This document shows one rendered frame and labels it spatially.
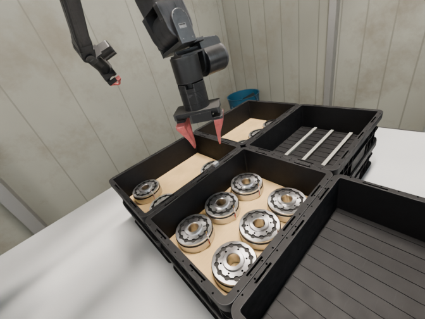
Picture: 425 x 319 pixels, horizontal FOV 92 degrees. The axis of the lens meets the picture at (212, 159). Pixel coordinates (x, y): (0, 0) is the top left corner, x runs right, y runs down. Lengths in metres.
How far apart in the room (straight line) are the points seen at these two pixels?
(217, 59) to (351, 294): 0.52
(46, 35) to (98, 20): 0.44
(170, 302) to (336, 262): 0.43
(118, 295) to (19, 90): 1.80
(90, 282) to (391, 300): 0.79
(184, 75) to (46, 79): 1.87
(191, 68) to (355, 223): 0.51
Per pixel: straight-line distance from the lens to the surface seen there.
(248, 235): 0.53
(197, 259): 0.57
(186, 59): 0.43
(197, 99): 0.44
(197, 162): 0.89
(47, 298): 0.95
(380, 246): 0.59
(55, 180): 2.37
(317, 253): 0.55
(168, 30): 0.43
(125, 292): 0.78
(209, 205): 0.63
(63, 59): 2.26
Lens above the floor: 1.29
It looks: 31 degrees down
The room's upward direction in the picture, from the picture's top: 15 degrees counter-clockwise
